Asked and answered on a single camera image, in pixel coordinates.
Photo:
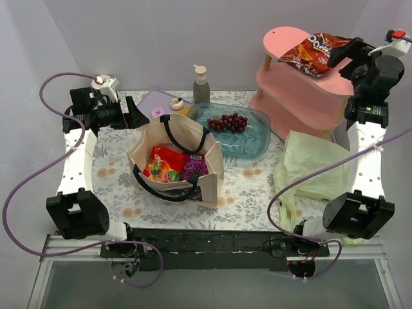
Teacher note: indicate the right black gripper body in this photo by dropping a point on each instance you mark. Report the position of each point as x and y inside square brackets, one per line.
[349, 61]

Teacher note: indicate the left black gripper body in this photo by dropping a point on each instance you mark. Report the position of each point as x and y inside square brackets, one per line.
[129, 109]

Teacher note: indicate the purple toy food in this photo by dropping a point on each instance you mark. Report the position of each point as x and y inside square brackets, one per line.
[157, 112]

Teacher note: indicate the white cream toy pastry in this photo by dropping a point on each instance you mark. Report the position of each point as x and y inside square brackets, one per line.
[177, 103]

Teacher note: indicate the orange Doritos chip bag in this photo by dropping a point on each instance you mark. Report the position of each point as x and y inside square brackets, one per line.
[311, 56]

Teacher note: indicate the beige canvas tote bag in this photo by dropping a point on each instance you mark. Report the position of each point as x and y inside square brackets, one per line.
[183, 135]

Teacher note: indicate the red grape bunch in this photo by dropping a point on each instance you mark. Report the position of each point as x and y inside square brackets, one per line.
[234, 123]

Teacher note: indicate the light green plastic grocery bag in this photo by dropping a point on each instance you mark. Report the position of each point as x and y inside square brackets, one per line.
[303, 155]

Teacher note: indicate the orange toy bread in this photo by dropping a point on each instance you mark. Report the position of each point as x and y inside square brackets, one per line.
[184, 111]

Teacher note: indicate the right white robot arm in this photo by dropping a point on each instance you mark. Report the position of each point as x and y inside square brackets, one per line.
[362, 210]

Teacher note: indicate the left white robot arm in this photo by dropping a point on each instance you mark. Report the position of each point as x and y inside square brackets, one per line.
[75, 210]

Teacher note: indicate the purple plastic lid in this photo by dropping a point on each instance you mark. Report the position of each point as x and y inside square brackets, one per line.
[156, 98]

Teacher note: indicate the white cup behind tote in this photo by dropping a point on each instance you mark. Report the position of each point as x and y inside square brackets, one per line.
[97, 83]

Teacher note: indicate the floral table mat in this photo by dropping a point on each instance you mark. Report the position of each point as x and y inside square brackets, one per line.
[247, 189]

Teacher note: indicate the red fruit candy bag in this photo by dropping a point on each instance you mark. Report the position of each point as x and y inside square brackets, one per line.
[165, 165]

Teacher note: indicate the grey soap pump bottle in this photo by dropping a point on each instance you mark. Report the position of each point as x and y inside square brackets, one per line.
[200, 87]

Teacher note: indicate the purple snack bag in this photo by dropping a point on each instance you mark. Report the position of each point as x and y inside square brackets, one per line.
[194, 166]

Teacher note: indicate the pink three-tier shelf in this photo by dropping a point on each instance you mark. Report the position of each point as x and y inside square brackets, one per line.
[293, 100]

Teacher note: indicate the blue transparent plastic tray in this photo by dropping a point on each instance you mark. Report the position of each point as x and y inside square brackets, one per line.
[249, 144]

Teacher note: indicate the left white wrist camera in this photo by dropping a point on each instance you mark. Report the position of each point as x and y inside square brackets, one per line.
[109, 87]

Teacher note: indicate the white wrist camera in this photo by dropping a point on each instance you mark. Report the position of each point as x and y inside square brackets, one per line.
[399, 43]
[109, 87]

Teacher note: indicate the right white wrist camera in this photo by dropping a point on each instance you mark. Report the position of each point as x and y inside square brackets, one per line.
[399, 43]

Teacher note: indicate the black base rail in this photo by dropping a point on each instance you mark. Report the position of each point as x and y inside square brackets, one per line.
[184, 249]

